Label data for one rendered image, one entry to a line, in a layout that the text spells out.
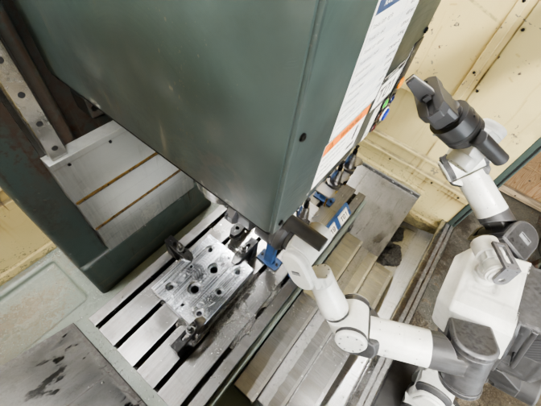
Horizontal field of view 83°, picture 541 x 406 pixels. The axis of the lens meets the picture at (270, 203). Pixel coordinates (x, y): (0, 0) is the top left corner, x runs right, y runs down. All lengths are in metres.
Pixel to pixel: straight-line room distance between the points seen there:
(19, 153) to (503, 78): 1.55
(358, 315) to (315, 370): 0.60
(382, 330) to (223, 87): 0.69
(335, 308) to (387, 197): 1.08
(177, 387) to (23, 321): 0.85
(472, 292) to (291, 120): 0.79
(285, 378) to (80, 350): 0.83
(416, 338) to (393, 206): 1.01
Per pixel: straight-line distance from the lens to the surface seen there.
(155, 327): 1.24
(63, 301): 1.75
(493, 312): 0.99
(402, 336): 0.87
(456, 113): 0.77
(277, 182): 0.41
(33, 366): 1.56
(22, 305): 1.82
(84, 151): 1.02
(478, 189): 1.14
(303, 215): 1.00
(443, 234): 1.83
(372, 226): 1.73
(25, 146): 1.00
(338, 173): 1.12
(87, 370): 1.53
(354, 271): 1.58
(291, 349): 1.38
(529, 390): 1.36
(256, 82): 0.34
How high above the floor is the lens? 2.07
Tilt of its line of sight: 54 degrees down
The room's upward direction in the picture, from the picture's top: 11 degrees clockwise
